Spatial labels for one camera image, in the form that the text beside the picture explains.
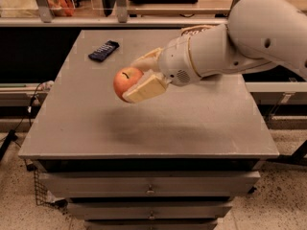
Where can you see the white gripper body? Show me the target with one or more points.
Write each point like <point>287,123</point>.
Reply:
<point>175,62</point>

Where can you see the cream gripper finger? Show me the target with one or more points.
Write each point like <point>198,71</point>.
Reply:
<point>150,85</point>
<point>148,61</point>

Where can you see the red apple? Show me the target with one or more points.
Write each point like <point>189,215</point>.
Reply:
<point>125,79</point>

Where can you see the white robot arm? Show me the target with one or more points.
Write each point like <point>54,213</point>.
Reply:
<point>258,36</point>

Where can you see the dark blue rxbar wrapper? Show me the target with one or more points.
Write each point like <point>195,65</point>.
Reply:
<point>104,51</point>

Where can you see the sea salt chip bag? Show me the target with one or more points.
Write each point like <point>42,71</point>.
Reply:
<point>195,29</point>

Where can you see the grey drawer cabinet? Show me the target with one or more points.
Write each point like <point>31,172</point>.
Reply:
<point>82,127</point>

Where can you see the orange bag on shelf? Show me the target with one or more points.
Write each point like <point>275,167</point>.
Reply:
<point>61,7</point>

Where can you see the top grey drawer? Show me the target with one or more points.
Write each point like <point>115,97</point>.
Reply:
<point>147,184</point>

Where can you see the grey drawer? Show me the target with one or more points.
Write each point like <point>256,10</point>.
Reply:
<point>163,224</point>
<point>150,210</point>
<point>147,184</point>

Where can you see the middle grey drawer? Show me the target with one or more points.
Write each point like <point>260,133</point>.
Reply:
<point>150,210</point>

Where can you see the bottom grey drawer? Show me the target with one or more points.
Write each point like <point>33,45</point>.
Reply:
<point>163,224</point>

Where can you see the metal shelf frame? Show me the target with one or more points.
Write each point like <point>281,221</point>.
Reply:
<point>91,13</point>

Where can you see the wire mesh basket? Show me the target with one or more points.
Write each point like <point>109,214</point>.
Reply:
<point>43,196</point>

